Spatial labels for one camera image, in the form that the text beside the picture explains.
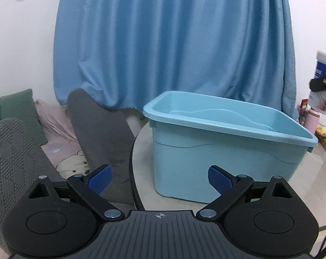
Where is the white jar blue label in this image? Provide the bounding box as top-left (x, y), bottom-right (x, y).
top-left (308, 51), bottom-right (326, 115)

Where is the pink thermos bottle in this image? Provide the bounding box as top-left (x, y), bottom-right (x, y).
top-left (304, 108), bottom-right (320, 134)

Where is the pink bear blanket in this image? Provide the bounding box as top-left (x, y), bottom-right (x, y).
top-left (35, 99), bottom-right (91, 179)

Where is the plate of yellow food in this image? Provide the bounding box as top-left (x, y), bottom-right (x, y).
top-left (316, 126), bottom-right (326, 138)

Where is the light blue plastic bin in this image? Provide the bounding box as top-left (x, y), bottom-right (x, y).
top-left (143, 91), bottom-right (317, 203)

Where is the green cushion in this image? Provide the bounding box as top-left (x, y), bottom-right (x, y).
top-left (0, 89), bottom-right (48, 146)

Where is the blue curtain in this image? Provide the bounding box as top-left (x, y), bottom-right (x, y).
top-left (53, 0), bottom-right (296, 116)

